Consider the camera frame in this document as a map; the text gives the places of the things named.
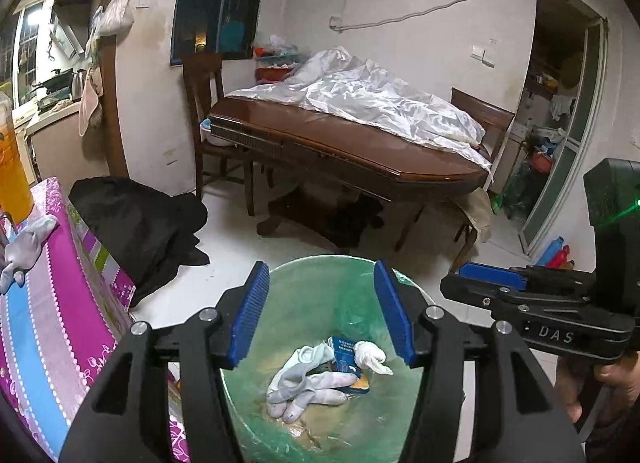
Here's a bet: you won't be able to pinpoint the pile of plastic bags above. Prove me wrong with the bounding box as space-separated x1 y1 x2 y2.
252 34 301 69

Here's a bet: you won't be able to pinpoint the white plastic sheet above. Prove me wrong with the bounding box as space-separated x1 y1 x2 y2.
225 46 493 174

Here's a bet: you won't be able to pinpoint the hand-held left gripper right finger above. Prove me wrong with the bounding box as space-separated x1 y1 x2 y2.
374 259 587 463

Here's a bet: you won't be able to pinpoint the colourful plastic bottles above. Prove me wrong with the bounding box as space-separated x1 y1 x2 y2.
532 238 576 269

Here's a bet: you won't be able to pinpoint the light blue basin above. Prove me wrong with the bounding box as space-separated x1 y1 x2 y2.
199 118 236 148

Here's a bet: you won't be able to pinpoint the blue cigarette box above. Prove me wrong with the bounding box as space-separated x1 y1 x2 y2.
320 335 366 396

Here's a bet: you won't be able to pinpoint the person's right hand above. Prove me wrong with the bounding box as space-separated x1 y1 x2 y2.
555 350 640 436

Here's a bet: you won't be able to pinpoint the beige cloth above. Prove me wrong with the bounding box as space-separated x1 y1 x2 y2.
462 188 496 244

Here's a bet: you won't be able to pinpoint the white light switch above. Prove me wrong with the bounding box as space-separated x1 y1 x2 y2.
470 44 496 68

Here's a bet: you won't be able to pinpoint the magenta floral tablecloth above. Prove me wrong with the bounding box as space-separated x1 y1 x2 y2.
0 177 191 463

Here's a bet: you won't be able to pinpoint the steel range hood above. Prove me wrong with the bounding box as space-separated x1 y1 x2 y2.
49 3 88 60

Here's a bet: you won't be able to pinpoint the sliding glass door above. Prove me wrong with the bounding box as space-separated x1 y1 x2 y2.
520 18 611 258

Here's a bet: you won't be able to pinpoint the pink hanging cloth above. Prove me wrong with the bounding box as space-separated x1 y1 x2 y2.
77 68 104 138

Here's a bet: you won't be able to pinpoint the hanging clear plastic bag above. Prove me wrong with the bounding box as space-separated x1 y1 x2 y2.
95 0 136 39

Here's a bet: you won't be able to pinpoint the black cloth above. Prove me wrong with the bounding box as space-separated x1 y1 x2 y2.
68 176 211 309

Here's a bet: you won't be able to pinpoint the kitchen counter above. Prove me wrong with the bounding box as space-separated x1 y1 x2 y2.
12 98 83 184

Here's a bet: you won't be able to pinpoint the black wok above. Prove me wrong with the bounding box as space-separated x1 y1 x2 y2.
35 70 75 94

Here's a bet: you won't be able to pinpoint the grey work glove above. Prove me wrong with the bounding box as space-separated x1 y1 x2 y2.
0 214 60 294
266 343 351 423

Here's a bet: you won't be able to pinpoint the bin with green bag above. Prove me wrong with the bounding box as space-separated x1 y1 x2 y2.
217 254 441 463

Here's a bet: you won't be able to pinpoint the kitchen window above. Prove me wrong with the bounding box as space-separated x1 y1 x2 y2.
10 0 56 109

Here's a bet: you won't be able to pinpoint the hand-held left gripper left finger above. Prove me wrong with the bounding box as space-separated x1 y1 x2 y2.
59 260 271 463

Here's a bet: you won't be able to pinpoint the red basin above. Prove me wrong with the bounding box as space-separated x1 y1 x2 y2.
254 66 296 84

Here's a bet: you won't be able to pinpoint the orange juice bottle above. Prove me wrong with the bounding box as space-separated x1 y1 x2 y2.
0 93 36 226

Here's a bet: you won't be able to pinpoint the dark wooden dining table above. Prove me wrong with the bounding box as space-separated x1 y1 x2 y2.
207 93 491 251

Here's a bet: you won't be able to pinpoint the dark wooden chair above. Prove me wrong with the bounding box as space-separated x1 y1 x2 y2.
181 53 266 216
395 87 517 274

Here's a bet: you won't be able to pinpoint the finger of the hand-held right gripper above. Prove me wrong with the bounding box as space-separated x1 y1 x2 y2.
440 274 596 318
457 262 596 294

